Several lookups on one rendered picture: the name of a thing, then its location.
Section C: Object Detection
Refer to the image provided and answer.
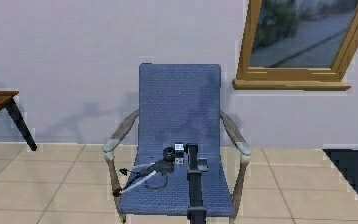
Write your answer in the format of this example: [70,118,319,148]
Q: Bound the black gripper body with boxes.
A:
[153,146,177,175]

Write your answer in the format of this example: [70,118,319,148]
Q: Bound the brown table with black legs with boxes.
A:
[0,89,38,152]

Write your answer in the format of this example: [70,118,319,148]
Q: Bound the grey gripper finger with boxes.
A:
[112,170,158,198]
[119,161,157,176]

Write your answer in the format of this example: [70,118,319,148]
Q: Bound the wooden framed window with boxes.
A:
[232,0,358,92]

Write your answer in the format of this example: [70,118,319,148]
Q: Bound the blue chair with grey armrests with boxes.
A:
[102,63,253,224]

